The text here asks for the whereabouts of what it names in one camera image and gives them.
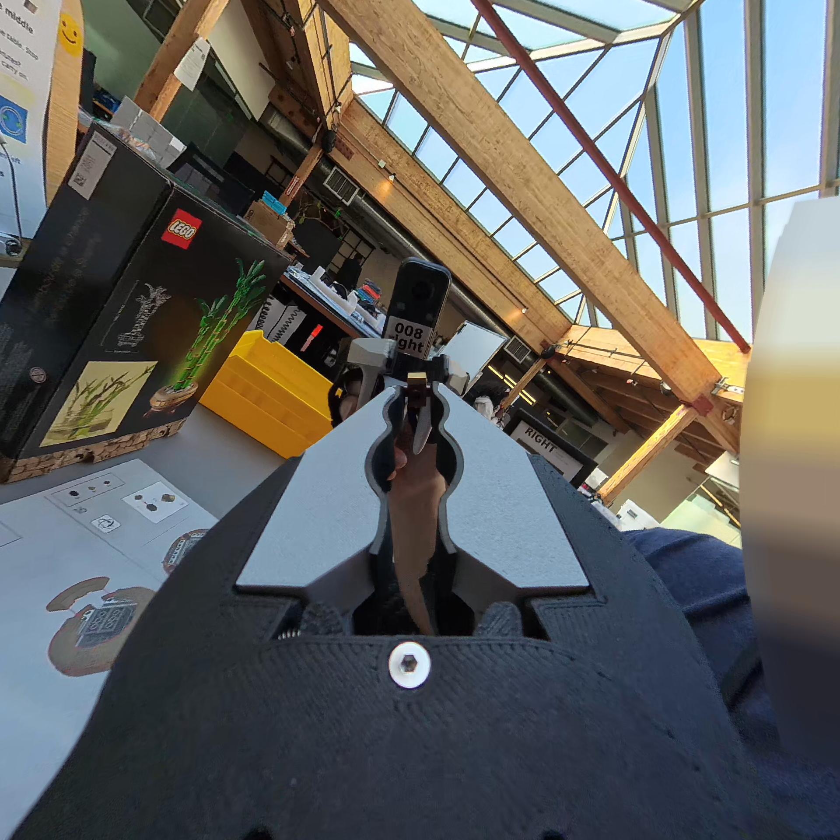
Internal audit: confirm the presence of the paper notice on post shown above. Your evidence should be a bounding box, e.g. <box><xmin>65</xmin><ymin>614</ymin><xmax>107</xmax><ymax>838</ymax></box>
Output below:
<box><xmin>174</xmin><ymin>36</ymin><xmax>212</xmax><ymax>91</ymax></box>

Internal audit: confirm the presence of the framed marker sign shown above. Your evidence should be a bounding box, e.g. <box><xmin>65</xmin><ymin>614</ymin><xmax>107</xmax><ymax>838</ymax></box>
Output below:
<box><xmin>504</xmin><ymin>407</ymin><xmax>599</xmax><ymax>488</ymax></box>

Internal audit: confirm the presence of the cardboard box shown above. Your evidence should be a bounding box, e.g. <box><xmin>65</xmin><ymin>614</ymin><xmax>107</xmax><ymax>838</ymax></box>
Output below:
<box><xmin>246</xmin><ymin>200</ymin><xmax>295</xmax><ymax>247</ymax></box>

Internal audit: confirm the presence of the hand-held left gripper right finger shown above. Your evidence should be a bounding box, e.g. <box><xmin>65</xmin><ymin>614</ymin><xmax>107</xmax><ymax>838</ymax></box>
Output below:
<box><xmin>427</xmin><ymin>384</ymin><xmax>590</xmax><ymax>632</ymax></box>

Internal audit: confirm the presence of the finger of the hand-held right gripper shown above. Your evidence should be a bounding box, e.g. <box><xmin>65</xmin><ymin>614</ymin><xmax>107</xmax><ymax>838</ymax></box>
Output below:
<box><xmin>346</xmin><ymin>337</ymin><xmax>399</xmax><ymax>403</ymax></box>
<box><xmin>432</xmin><ymin>357</ymin><xmax>471</xmax><ymax>396</ymax></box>

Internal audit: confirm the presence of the cluttered background desk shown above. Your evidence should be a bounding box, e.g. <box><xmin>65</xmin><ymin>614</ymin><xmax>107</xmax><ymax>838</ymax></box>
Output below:
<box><xmin>279</xmin><ymin>262</ymin><xmax>395</xmax><ymax>342</ymax></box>

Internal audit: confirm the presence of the person's right forearm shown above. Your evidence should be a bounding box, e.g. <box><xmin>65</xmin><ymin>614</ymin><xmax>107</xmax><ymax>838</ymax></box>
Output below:
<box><xmin>392</xmin><ymin>518</ymin><xmax>439</xmax><ymax>636</ymax></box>

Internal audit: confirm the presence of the printed instruction sheet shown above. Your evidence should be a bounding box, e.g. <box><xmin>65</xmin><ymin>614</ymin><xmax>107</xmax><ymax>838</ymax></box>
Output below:
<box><xmin>0</xmin><ymin>0</ymin><xmax>63</xmax><ymax>238</ymax></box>

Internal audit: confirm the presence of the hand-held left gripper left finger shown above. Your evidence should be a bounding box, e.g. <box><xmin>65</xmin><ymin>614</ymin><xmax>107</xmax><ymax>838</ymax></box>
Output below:
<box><xmin>235</xmin><ymin>386</ymin><xmax>410</xmax><ymax>632</ymax></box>

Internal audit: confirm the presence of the stack of grey boxes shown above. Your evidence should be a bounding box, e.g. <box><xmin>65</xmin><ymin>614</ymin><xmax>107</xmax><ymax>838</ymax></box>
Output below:
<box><xmin>110</xmin><ymin>97</ymin><xmax>188</xmax><ymax>161</ymax></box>

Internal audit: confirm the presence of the person in blue shirt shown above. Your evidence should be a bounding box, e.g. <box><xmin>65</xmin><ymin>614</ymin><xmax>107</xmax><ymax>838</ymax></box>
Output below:
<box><xmin>622</xmin><ymin>527</ymin><xmax>840</xmax><ymax>840</ymax></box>

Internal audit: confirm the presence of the white foam tray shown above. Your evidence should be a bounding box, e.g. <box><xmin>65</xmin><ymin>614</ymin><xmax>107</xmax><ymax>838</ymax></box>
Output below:
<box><xmin>308</xmin><ymin>266</ymin><xmax>358</xmax><ymax>312</ymax></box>

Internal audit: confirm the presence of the person's right hand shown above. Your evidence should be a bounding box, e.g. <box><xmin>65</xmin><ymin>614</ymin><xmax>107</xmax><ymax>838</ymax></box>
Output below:
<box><xmin>386</xmin><ymin>423</ymin><xmax>450</xmax><ymax>519</ymax></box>

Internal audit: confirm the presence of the yellow plastic bin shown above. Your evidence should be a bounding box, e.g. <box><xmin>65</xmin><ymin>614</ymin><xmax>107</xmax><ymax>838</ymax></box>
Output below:
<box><xmin>199</xmin><ymin>329</ymin><xmax>337</xmax><ymax>459</ymax></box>

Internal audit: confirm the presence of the rolling whiteboard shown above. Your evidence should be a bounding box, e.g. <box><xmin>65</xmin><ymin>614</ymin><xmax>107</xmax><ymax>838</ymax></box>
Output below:
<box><xmin>446</xmin><ymin>320</ymin><xmax>508</xmax><ymax>395</ymax></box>

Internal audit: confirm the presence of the lego instruction booklet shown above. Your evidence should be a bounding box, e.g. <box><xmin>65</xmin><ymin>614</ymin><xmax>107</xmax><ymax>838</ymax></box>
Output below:
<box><xmin>0</xmin><ymin>457</ymin><xmax>221</xmax><ymax>840</ymax></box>

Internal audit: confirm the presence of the black bamboo lego set box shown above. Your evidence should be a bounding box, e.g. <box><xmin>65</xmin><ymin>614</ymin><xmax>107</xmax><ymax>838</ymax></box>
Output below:
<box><xmin>0</xmin><ymin>121</ymin><xmax>293</xmax><ymax>484</ymax></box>

